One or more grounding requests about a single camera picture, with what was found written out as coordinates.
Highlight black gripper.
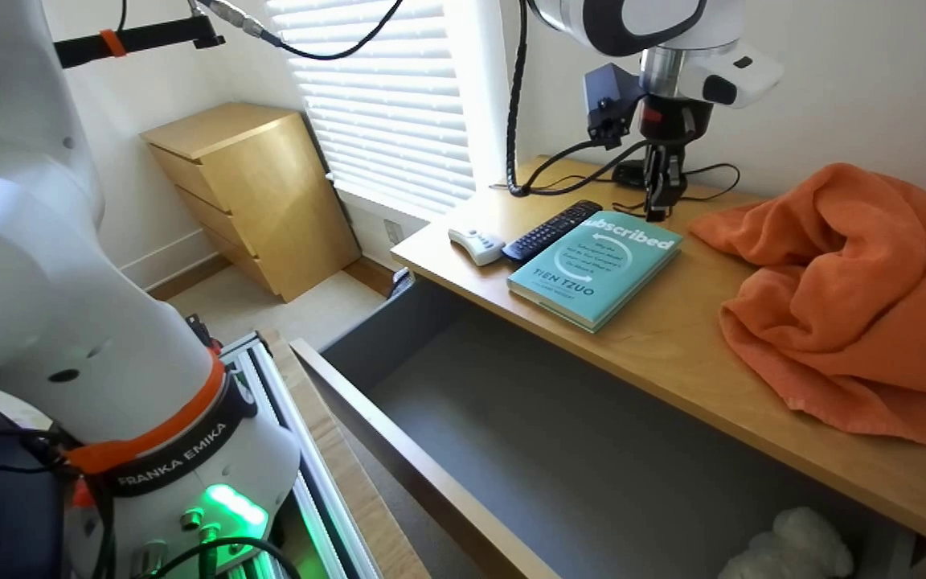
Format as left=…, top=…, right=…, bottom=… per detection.
left=641, top=96, right=711, bottom=223

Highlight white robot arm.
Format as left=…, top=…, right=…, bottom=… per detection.
left=0, top=0, right=306, bottom=579

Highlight blue book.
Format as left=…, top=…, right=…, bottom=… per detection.
left=508, top=210, right=683, bottom=335

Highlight black computer mouse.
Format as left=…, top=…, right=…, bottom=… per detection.
left=611, top=159, right=647, bottom=190

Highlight black remote control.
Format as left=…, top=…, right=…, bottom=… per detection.
left=500, top=199, right=598, bottom=268

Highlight white small tube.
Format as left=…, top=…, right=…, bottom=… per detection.
left=448, top=228, right=504, bottom=268

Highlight orange towel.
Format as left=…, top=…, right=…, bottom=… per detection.
left=690, top=165, right=926, bottom=443

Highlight open grey drawer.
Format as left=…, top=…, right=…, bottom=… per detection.
left=295, top=280, right=919, bottom=579

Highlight white window blinds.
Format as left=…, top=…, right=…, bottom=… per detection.
left=266, top=0, right=477, bottom=219

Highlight white plush toy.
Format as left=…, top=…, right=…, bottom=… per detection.
left=716, top=508, right=854, bottom=579

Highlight wooden chest of drawers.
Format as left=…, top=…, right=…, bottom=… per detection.
left=144, top=104, right=361, bottom=299

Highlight black mouse cable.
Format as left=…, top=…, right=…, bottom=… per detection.
left=523, top=159, right=746, bottom=223

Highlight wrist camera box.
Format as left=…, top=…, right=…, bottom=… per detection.
left=585, top=64, right=642, bottom=147

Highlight aluminium rail frame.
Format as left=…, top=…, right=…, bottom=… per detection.
left=222, top=335, right=380, bottom=579

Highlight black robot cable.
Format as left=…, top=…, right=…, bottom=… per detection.
left=194, top=0, right=650, bottom=199

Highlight black camera boom pole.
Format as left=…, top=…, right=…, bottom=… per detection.
left=55, top=15, right=222, bottom=66

